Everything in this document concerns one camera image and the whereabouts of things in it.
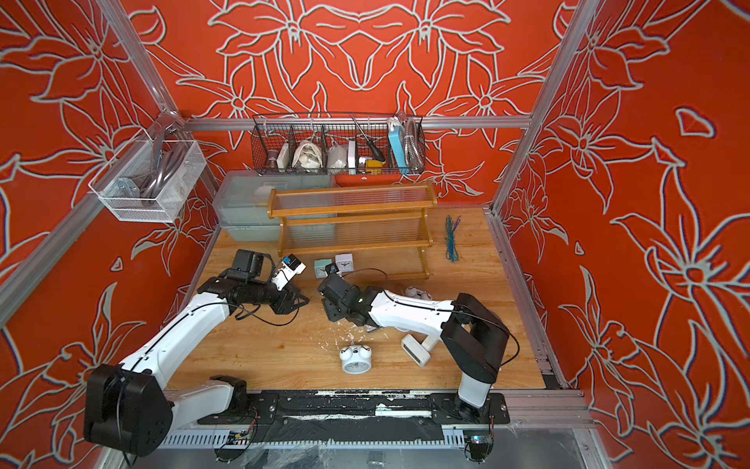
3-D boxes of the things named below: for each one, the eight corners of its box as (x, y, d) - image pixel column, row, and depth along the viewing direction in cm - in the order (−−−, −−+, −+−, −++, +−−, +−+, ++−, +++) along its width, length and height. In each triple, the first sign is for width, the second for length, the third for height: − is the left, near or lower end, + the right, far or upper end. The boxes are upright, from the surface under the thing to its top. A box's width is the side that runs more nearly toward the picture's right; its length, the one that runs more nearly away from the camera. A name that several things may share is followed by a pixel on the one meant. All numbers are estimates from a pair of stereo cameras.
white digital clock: (422, 369, 81) (424, 364, 77) (400, 345, 85) (401, 340, 81) (430, 360, 82) (432, 355, 79) (407, 338, 87) (409, 332, 83)
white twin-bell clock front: (342, 374, 80) (339, 365, 73) (343, 356, 83) (340, 345, 76) (371, 374, 80) (371, 365, 73) (371, 356, 83) (371, 345, 76)
